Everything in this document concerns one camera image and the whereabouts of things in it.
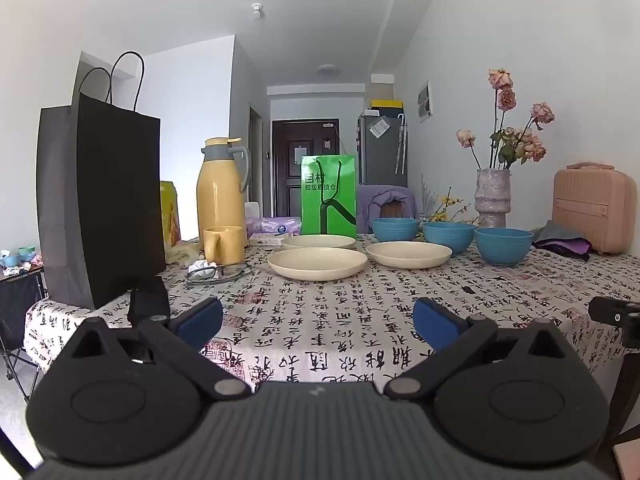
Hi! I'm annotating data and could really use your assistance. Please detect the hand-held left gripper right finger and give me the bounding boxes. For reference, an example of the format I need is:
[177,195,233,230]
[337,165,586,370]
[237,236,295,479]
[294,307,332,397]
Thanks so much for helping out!
[382,296,576,403]

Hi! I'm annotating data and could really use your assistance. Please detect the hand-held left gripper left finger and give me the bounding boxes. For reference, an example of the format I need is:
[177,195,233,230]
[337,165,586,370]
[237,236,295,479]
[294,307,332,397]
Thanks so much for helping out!
[65,296,253,403]

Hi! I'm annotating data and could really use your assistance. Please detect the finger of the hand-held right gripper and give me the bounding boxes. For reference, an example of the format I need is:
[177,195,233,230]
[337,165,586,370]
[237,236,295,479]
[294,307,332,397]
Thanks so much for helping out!
[588,297,626,327]

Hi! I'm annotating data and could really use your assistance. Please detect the cream round plate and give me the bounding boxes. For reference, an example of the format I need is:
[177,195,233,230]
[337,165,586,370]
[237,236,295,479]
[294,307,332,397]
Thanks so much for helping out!
[281,234,357,251]
[366,241,453,269]
[267,247,368,281]

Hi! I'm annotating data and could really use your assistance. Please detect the black-framed eyeglasses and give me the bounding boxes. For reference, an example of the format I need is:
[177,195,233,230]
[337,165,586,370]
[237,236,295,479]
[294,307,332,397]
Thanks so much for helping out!
[185,261,253,287]

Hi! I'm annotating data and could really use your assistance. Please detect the cream crumpled cloth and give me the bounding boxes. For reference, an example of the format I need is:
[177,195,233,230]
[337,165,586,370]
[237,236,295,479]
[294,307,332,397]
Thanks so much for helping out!
[165,240,206,265]

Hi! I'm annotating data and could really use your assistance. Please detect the purple cloth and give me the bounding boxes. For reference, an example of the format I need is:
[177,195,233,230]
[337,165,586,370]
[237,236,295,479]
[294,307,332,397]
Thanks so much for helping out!
[535,239,592,262]

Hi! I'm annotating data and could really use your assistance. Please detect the yellow mug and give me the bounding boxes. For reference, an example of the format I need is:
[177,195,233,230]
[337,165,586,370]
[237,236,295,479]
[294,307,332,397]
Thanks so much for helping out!
[202,226,247,265]

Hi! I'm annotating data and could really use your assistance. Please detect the blue ribbed bowl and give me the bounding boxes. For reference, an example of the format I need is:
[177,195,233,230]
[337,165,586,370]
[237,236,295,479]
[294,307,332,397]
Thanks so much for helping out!
[370,217,421,242]
[422,221,477,256]
[474,228,535,267]

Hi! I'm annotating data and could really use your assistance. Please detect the grey cloth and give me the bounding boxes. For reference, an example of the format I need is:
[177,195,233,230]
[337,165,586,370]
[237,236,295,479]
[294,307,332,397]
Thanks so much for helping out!
[532,220,593,251]

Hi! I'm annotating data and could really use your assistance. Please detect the small flat cardboard box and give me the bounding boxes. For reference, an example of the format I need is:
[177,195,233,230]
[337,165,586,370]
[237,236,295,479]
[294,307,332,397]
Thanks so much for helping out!
[248,232,301,250]

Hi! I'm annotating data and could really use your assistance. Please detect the pink hard-shell case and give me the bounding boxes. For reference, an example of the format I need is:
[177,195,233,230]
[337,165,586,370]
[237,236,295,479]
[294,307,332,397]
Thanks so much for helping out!
[552,162,637,254]

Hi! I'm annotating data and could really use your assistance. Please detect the yellow flower sprigs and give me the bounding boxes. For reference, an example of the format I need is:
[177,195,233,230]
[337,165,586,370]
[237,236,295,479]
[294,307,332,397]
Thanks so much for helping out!
[420,175,481,224]

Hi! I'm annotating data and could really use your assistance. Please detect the yellow paper bag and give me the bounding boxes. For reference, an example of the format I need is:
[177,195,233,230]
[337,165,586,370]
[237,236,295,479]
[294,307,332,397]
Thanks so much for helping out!
[160,181,182,248]

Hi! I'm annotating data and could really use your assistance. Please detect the purple tissue pack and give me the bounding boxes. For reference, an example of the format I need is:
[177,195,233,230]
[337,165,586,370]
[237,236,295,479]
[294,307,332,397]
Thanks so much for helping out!
[260,216,303,236]

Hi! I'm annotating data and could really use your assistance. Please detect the yellow thermos jug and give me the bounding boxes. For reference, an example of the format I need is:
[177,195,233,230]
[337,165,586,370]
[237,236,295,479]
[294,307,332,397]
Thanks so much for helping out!
[196,137,250,251]

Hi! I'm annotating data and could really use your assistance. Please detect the purple jacket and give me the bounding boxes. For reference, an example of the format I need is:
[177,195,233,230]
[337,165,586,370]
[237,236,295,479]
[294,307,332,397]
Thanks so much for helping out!
[359,185,418,235]

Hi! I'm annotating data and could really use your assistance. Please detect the pale purple textured vase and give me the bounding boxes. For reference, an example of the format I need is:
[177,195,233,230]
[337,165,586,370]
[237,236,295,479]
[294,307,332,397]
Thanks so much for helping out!
[475,169,512,229]

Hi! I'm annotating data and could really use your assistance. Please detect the green paper gift bag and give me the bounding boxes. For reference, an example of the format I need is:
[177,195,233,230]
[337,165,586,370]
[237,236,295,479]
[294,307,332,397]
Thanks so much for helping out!
[300,155,357,237]

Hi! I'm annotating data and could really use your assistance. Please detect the black paper shopping bag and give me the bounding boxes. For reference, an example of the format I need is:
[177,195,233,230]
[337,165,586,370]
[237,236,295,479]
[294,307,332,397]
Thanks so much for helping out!
[36,51,167,311]

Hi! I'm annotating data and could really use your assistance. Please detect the dark brown entrance door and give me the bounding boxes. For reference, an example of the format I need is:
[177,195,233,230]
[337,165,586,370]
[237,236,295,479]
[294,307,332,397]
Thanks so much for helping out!
[272,119,339,217]

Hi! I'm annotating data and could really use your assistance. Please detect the grey refrigerator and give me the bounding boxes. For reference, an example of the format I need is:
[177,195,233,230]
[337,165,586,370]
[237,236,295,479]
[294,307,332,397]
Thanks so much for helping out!
[357,112,408,187]

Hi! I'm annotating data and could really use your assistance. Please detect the folded white umbrella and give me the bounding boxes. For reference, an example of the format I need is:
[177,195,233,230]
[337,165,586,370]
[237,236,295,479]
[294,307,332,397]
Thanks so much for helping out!
[395,112,407,175]

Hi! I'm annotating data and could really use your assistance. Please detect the black folding chair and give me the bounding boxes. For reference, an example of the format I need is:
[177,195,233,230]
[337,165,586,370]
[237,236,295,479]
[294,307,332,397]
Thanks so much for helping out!
[0,270,47,402]

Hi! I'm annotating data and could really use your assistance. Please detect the dried pink roses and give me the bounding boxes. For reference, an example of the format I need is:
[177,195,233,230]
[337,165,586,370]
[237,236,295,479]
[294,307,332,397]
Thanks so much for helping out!
[456,67,556,171]

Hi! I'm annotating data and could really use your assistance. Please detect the white wall panel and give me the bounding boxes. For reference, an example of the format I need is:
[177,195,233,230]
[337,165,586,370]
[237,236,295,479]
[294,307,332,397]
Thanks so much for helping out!
[416,80,434,122]

